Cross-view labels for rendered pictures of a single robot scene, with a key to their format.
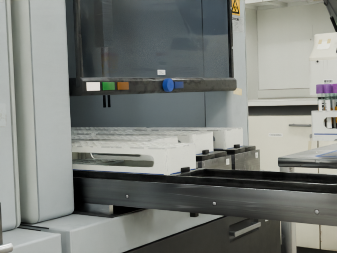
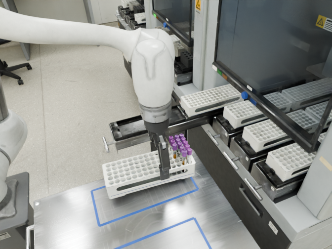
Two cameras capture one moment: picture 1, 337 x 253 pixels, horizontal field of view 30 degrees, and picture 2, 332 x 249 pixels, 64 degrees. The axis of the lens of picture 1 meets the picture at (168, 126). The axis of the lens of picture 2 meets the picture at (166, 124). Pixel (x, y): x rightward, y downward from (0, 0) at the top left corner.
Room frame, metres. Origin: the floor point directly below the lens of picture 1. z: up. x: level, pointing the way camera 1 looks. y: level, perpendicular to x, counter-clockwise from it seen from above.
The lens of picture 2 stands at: (1.65, -0.88, 1.58)
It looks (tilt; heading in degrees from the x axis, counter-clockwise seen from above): 40 degrees down; 125
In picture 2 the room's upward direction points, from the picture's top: 3 degrees counter-clockwise
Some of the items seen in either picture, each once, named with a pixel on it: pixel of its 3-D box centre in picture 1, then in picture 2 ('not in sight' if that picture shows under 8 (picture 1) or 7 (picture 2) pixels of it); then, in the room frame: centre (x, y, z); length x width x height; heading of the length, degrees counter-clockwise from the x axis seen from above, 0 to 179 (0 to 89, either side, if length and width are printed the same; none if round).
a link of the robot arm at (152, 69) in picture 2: not in sight; (152, 69); (1.28, -0.40, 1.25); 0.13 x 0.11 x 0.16; 122
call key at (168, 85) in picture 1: (168, 85); (244, 95); (1.41, 0.00, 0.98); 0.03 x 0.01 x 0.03; 145
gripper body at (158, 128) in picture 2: not in sight; (156, 127); (1.28, -0.41, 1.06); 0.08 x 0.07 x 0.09; 141
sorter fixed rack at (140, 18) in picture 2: not in sight; (153, 17); (0.28, 0.94, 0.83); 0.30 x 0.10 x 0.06; 55
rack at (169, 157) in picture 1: (120, 159); (212, 100); (1.24, 0.10, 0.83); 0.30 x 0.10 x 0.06; 55
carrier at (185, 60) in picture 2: not in sight; (186, 60); (0.93, 0.36, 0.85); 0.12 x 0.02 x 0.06; 145
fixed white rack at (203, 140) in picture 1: (153, 144); (279, 130); (1.57, 0.04, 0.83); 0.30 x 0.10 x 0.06; 55
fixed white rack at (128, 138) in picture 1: (114, 150); (257, 110); (1.44, 0.13, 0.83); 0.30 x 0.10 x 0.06; 55
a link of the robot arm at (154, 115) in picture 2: not in sight; (155, 106); (1.28, -0.41, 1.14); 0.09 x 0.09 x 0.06
